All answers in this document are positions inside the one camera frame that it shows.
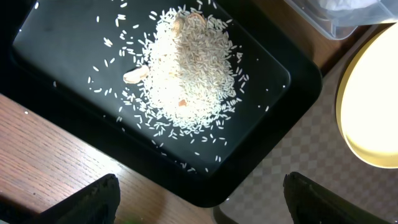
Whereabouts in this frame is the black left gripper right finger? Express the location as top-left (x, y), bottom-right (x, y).
top-left (283, 172), bottom-right (389, 224)

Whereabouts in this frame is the crumpled white tissue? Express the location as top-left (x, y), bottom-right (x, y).
top-left (318, 0), bottom-right (379, 11)

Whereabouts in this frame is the clear plastic bin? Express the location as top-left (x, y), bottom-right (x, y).
top-left (285, 0), bottom-right (397, 40)

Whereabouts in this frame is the black flat tray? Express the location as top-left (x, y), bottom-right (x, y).
top-left (1, 0), bottom-right (322, 208)

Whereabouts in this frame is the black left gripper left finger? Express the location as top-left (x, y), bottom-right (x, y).
top-left (27, 174), bottom-right (121, 224)

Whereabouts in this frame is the dark brown tray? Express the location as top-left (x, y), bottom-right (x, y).
top-left (220, 25), bottom-right (397, 223)

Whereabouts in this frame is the rice pile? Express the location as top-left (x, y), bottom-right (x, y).
top-left (34, 0), bottom-right (271, 174)

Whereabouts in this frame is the yellow plate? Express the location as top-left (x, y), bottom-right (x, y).
top-left (335, 24), bottom-right (397, 169)

